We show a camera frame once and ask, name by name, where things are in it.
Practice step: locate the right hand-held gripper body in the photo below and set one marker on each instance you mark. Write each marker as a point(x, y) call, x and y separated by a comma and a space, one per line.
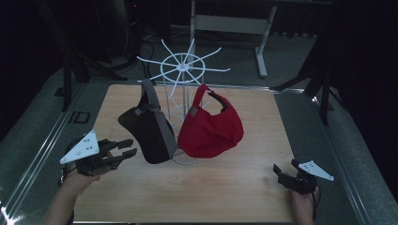
point(305, 182)

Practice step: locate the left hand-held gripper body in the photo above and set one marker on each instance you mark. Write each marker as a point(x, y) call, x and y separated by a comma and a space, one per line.
point(83, 150)

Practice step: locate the dark brown visor cap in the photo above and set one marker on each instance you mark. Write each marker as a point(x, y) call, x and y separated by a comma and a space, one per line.
point(150, 131)

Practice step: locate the red cap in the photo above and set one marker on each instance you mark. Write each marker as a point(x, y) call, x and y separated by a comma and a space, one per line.
point(209, 131)

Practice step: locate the person's right hand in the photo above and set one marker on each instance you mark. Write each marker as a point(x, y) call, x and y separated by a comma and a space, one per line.
point(302, 203)

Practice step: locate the person's left hand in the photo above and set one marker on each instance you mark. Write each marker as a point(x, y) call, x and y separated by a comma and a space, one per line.
point(78, 182)

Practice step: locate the black tripod stand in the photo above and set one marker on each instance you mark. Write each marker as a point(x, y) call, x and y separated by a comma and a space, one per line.
point(324, 84)
point(67, 72)

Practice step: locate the black curtain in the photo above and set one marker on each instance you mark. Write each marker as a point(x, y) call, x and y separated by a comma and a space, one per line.
point(369, 62)

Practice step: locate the metal floor rail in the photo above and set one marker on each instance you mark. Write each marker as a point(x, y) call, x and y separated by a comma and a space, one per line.
point(287, 90)

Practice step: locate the white desk frame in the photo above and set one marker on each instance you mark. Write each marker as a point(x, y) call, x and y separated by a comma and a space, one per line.
point(231, 23)

